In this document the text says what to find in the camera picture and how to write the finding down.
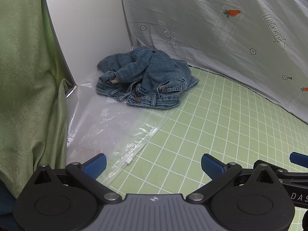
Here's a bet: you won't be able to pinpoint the white board panel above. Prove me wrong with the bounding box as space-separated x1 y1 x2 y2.
40 0 134 88

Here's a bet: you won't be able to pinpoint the blue denim jeans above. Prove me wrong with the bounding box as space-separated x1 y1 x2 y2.
96 46 200 110

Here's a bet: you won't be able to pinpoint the clear plastic zip bag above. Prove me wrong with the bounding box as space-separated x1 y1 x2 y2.
66 82 180 186

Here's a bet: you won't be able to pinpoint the grey printed sheet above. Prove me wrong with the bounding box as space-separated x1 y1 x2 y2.
119 0 308 126

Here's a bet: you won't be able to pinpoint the green checked bed sheet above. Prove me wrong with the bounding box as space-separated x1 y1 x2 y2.
96 67 308 231

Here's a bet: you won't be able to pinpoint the green curtain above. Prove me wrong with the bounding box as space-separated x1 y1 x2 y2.
0 0 78 198

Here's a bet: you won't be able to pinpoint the dark blue cloth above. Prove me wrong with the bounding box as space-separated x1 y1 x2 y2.
0 180 18 231

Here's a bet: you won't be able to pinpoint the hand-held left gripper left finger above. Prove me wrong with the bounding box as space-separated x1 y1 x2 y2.
32 153 121 203

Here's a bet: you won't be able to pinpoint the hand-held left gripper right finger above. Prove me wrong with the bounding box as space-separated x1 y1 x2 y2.
187 153 284 202

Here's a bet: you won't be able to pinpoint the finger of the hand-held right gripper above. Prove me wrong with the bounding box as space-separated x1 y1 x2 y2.
276 169 308 181
289 151 308 166

